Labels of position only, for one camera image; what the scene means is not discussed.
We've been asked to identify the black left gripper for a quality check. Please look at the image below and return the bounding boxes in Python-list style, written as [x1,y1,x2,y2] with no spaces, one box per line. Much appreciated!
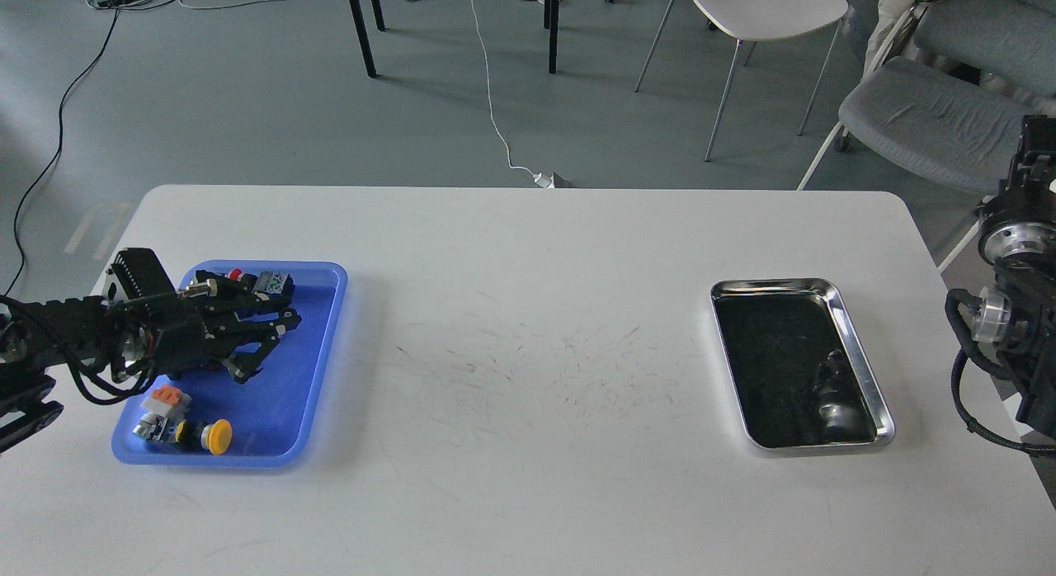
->
[111,291,302,385]

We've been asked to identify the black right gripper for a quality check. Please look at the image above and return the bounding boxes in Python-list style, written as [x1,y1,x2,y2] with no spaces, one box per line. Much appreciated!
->
[978,115,1055,265]

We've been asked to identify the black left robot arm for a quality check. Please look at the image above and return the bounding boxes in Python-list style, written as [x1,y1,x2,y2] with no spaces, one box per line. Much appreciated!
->
[2,290,301,451]

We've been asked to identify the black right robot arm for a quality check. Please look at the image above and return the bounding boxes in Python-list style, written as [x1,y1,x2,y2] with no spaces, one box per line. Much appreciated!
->
[945,115,1055,458]

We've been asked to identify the black contact block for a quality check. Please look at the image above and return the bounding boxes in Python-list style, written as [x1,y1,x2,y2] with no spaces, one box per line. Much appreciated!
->
[252,271,295,298]

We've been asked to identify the blue plastic tray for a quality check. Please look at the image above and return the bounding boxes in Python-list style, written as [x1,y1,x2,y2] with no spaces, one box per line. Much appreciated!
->
[111,259,348,470]

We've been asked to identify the grey upholstered chair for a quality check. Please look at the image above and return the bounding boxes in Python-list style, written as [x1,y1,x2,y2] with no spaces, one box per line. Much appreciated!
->
[799,0,1055,196]

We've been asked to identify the silver metal tray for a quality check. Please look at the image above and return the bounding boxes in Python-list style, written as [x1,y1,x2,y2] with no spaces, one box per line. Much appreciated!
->
[709,276,895,456]

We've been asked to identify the white plastic chair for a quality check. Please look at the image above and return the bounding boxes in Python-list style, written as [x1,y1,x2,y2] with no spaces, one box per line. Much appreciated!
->
[634,0,850,162]

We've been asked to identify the black table legs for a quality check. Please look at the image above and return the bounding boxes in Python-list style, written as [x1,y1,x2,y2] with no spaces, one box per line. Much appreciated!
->
[343,0,562,78]

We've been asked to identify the yellow push button switch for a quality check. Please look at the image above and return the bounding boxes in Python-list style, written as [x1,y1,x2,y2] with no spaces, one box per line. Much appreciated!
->
[171,419,233,456]

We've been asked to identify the orange white switch block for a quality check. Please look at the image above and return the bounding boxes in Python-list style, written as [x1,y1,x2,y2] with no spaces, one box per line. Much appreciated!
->
[132,384,193,444]

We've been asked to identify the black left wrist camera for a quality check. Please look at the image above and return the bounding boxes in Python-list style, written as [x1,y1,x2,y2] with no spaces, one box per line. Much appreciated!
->
[102,248,219,305]

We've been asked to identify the black cable on floor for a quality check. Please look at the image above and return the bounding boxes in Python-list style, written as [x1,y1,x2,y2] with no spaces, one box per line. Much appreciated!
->
[0,0,199,306]

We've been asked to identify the white cable on floor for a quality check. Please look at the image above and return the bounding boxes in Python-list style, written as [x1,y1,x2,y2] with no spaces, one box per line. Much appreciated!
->
[177,0,572,190]

